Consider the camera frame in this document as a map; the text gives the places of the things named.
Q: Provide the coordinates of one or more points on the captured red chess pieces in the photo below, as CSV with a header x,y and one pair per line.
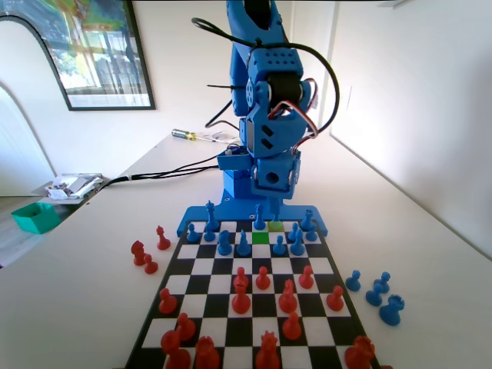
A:
x,y
163,242

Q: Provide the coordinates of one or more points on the red queen chess piece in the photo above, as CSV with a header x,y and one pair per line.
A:
x,y
267,355

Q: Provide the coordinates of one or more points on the blue board mounting plate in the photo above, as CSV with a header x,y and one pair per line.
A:
x,y
196,215

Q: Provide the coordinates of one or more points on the red bishop chess piece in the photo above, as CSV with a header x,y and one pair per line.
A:
x,y
241,303

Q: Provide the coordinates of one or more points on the black white chess board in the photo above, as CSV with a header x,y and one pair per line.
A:
x,y
215,284

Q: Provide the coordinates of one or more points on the blue king chess piece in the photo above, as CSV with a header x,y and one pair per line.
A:
x,y
210,219

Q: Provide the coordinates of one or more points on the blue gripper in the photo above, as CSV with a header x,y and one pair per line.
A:
x,y
274,178

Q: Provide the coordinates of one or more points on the red rook chess piece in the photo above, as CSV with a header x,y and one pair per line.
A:
x,y
207,355
359,355

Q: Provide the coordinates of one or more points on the green plastic bin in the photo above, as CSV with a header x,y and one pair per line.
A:
x,y
38,223

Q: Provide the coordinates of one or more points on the black zip tie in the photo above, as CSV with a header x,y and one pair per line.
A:
x,y
223,87

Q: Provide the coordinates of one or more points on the red pawn chess piece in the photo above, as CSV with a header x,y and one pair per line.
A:
x,y
150,267
186,328
241,273
262,282
335,301
168,304
292,328
306,280

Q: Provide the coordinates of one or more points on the pile of papers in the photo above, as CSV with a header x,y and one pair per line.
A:
x,y
73,186

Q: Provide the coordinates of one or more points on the blue queen chess piece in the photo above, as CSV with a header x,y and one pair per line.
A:
x,y
260,223

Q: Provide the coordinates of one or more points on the blue rook chess piece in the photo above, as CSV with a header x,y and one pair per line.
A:
x,y
392,313
306,221

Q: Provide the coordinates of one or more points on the black framed wall picture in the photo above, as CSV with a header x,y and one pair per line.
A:
x,y
100,50

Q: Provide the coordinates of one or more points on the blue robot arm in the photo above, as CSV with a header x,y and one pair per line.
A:
x,y
274,61

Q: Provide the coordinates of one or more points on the yellow black screwdriver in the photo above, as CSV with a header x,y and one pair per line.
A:
x,y
182,134

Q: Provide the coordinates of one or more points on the blue pawn chess piece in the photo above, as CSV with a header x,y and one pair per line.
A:
x,y
383,278
353,283
311,234
293,227
192,235
373,296
209,236
279,248

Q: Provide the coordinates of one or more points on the white door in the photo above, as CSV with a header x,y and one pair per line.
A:
x,y
311,23

